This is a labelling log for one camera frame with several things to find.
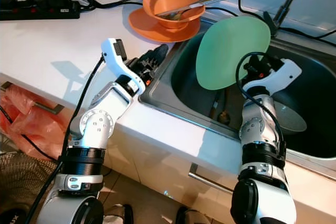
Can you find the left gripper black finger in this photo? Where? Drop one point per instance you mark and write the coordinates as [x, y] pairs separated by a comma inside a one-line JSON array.
[[159, 56]]

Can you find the light green plate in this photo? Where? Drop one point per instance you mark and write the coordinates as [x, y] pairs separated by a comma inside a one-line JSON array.
[[228, 53]]

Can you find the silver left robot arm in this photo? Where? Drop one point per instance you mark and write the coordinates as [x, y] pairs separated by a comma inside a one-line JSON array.
[[97, 124]]

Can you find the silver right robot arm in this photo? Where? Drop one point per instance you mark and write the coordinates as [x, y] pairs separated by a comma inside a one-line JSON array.
[[257, 135]]

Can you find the orange plate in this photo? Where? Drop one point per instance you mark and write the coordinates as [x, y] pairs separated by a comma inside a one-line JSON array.
[[147, 29]]

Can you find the orange bowl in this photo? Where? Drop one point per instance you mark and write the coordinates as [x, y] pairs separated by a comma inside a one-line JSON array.
[[170, 20]]

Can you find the stainless steel sink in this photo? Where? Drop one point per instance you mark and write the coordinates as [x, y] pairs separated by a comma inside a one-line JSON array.
[[320, 93]]

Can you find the silver utensil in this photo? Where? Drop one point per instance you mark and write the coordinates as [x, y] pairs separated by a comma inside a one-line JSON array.
[[210, 2]]

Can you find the red plastic bag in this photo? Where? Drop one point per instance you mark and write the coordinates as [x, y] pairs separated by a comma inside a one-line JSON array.
[[31, 127]]

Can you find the black power strip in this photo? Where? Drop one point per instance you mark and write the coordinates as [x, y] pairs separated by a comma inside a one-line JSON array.
[[37, 9]]

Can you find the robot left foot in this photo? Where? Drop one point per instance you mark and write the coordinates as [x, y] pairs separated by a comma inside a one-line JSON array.
[[118, 214]]

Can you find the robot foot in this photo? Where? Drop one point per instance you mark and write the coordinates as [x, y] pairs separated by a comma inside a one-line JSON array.
[[193, 217], [118, 214]]

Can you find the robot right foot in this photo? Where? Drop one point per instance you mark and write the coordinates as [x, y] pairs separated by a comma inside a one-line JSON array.
[[193, 217]]

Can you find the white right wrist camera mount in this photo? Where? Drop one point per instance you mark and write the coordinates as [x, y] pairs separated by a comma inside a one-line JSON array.
[[286, 74]]

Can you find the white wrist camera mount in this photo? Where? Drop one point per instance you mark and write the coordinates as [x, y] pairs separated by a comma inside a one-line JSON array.
[[286, 74], [116, 59]]

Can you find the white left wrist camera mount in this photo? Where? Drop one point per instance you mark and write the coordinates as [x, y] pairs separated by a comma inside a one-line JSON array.
[[116, 59]]

